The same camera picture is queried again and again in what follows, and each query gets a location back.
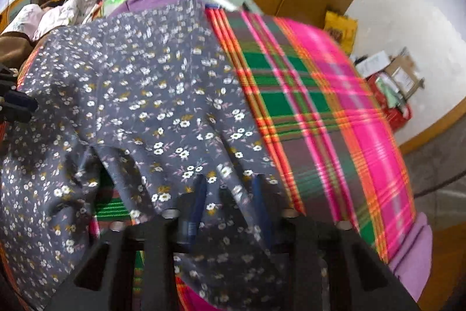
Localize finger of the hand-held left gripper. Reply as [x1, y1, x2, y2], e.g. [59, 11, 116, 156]
[0, 64, 39, 112]
[0, 103, 33, 124]

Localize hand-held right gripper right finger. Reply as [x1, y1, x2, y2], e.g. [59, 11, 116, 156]
[253, 173, 419, 311]

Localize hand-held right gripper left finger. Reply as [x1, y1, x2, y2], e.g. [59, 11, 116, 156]
[44, 174, 208, 311]

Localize grey large-flower pants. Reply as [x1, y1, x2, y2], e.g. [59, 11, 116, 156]
[0, 0, 292, 311]

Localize brown blanket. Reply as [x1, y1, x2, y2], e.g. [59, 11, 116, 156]
[0, 32, 35, 73]

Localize pale pink pillow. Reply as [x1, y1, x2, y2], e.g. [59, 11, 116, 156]
[3, 3, 44, 35]

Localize white floral bedding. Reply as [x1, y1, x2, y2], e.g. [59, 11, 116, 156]
[33, 0, 103, 40]

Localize pink plaid bed sheet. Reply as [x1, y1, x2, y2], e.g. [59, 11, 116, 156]
[0, 5, 417, 311]

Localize green white patterned cloth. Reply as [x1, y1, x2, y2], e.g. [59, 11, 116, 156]
[100, 0, 144, 18]

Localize purple folded cloth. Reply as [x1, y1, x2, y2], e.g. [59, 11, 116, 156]
[388, 212, 434, 293]

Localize grey plastic door curtain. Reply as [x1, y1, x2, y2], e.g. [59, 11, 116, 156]
[404, 136, 466, 224]

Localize small white box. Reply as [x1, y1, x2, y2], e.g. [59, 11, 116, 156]
[355, 50, 392, 78]

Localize cardboard box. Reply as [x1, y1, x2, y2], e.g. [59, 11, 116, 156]
[384, 49, 425, 100]

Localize yellow bag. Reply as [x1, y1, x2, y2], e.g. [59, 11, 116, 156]
[323, 10, 359, 55]

